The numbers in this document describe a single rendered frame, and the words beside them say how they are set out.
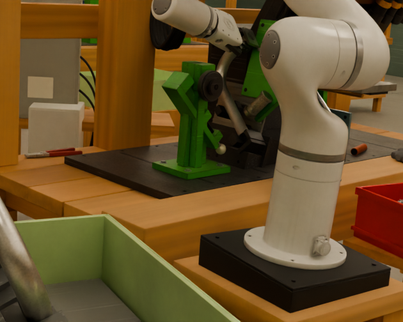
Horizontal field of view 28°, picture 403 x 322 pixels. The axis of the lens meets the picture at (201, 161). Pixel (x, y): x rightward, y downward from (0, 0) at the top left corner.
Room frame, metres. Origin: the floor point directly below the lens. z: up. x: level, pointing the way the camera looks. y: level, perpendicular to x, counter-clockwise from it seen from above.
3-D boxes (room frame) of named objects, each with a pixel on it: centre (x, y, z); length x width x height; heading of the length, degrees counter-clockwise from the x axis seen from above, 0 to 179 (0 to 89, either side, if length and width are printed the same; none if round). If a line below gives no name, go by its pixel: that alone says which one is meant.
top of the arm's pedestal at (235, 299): (1.41, -0.18, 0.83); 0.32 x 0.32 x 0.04; 39
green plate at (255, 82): (2.14, -0.18, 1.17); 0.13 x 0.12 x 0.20; 135
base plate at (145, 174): (2.24, -0.19, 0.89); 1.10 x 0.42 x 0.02; 135
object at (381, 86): (2.22, -0.31, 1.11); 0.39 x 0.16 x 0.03; 45
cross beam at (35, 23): (2.50, 0.07, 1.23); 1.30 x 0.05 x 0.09; 135
